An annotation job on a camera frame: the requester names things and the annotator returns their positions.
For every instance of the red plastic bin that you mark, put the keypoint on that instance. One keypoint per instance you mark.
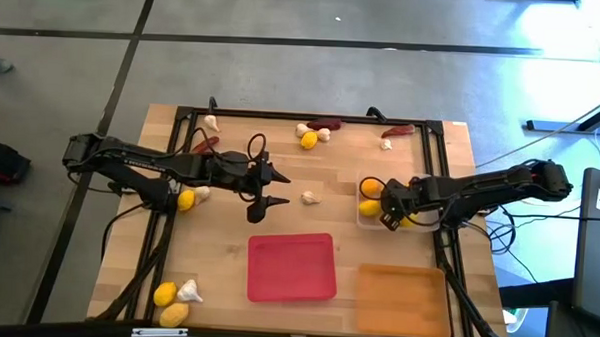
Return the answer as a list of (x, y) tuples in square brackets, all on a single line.
[(291, 268)]

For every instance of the dark red chili pepper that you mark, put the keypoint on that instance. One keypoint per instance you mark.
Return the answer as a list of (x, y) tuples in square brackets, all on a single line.
[(324, 124)]

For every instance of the yellow lemon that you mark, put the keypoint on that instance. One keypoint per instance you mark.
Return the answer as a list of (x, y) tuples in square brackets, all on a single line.
[(309, 140), (409, 222), (186, 200), (369, 208), (165, 294)]

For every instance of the black and red bag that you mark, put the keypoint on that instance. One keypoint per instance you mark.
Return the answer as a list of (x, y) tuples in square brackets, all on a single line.
[(2, 160)]

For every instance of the silver metal bracket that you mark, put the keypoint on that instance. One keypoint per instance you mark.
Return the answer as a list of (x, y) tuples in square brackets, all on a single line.
[(159, 332)]

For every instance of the black metal table frame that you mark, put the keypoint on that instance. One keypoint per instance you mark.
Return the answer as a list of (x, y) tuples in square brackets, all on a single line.
[(307, 117)]

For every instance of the black desk leg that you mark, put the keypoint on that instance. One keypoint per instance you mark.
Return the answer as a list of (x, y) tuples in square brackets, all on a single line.
[(556, 126)]

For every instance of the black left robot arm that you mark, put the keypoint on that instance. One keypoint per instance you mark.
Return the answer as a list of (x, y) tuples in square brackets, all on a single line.
[(140, 160)]

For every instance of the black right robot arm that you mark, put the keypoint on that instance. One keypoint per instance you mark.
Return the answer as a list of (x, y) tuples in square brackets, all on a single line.
[(504, 180)]

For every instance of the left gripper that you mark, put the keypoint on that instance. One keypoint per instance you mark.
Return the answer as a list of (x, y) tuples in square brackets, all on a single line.
[(230, 171)]

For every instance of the orange plastic bin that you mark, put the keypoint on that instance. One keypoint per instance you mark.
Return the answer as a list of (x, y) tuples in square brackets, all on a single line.
[(403, 302)]

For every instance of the orange-yellow lemon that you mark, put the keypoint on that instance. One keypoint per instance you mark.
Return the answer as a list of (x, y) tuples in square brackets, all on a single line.
[(371, 187), (174, 314)]

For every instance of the clear plastic bin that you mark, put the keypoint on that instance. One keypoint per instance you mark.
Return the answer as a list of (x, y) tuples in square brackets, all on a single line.
[(363, 222)]

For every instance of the grey equipment cabinet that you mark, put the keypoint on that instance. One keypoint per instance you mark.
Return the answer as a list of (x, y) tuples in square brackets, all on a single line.
[(597, 259)]

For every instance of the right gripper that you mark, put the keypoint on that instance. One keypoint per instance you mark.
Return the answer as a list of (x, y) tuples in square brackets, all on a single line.
[(404, 197)]

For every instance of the black floor bar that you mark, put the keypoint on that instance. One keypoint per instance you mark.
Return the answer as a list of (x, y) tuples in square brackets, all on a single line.
[(536, 294)]

